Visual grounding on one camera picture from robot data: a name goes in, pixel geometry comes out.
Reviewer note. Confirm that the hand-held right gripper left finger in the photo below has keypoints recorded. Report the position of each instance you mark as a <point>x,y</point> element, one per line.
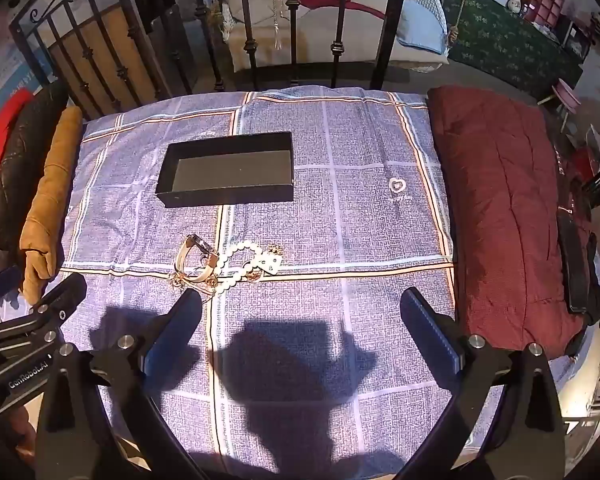
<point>172,335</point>

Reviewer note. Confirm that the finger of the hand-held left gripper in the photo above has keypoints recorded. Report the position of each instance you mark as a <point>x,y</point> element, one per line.
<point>60,302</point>
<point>0,282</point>

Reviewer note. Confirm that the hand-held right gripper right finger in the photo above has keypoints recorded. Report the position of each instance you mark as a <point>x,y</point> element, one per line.
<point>430,330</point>

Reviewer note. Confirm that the amber hair clip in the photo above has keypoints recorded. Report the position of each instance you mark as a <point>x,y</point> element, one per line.
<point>252,276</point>

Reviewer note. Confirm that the white earring card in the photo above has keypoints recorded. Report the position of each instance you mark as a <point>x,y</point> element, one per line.
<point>270,263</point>

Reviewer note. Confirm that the gold ornate brooch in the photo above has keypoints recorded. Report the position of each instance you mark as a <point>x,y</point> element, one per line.
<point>275,249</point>

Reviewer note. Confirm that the black rectangular box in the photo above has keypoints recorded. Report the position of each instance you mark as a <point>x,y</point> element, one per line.
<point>230,170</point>

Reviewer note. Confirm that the tan cushion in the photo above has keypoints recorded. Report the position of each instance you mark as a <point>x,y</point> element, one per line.
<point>50,200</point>

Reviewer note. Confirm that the dark red cushion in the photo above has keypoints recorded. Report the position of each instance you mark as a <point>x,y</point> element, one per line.
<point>495,210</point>

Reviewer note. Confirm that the blue plaid bedsheet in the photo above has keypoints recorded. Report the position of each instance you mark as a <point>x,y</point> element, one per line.
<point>355,210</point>

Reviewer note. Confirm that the red cloth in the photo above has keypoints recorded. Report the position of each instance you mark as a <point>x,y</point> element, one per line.
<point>0,125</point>

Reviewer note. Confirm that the wooden board panel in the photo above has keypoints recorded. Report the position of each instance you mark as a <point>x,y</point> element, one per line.
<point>107,40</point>

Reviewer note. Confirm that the pink chair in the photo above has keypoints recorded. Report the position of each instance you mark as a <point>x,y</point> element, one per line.
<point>565,92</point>

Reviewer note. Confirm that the green floral cloth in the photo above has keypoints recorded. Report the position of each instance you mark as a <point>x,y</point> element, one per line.
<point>505,40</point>

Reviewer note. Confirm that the light blue pillow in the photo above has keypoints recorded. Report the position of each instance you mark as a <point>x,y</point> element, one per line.
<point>420,25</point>

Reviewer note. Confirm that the black iron headboard railing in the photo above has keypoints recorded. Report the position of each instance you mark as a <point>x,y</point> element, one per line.
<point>395,20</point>

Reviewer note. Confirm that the beige sofa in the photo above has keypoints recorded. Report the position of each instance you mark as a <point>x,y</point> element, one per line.
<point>315,35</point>

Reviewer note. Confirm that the white vase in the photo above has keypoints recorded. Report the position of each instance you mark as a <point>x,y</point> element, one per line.
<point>514,2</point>

